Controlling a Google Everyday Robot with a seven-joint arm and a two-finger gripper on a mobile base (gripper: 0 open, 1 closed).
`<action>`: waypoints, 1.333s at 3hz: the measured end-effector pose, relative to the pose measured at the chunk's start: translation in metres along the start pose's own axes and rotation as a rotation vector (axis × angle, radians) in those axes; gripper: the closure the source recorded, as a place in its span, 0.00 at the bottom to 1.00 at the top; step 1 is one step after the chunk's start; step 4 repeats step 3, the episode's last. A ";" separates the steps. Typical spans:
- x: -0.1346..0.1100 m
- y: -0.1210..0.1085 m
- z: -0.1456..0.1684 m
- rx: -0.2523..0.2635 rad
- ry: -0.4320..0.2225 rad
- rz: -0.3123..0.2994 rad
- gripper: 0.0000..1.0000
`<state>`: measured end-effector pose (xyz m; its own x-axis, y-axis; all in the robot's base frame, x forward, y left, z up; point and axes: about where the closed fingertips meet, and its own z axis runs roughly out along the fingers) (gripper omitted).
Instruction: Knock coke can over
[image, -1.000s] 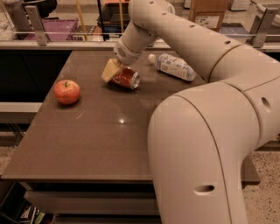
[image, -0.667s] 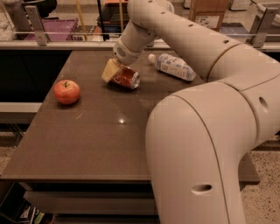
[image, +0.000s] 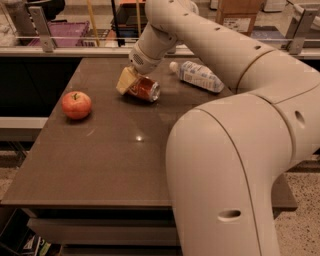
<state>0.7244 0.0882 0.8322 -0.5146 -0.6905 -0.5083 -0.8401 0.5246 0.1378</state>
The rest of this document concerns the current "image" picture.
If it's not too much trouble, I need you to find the red apple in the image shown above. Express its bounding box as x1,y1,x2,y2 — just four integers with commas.
61,91,92,120

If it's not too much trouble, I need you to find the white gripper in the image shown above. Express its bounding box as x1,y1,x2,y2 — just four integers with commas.
116,40,164,95

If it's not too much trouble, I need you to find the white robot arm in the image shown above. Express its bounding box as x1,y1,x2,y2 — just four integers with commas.
117,0,320,256

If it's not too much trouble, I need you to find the red Coca-Cola can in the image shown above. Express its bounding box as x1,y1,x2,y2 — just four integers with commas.
126,76,160,102

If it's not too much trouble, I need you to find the left metal railing bracket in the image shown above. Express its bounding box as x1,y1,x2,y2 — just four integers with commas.
29,6,55,53

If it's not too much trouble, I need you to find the purple plastic crate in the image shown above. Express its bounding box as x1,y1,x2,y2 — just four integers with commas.
27,20,91,48

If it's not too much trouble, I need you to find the brown cardboard box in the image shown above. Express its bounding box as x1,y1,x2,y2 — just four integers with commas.
216,0,263,36

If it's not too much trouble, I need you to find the metal railing bracket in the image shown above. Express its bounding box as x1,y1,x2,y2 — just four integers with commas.
286,3,320,55
29,6,55,53

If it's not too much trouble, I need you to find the clear plastic water bottle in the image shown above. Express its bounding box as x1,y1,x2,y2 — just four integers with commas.
169,61,224,93

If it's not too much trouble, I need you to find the right metal railing bracket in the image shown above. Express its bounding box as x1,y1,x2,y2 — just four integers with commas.
286,3,320,55

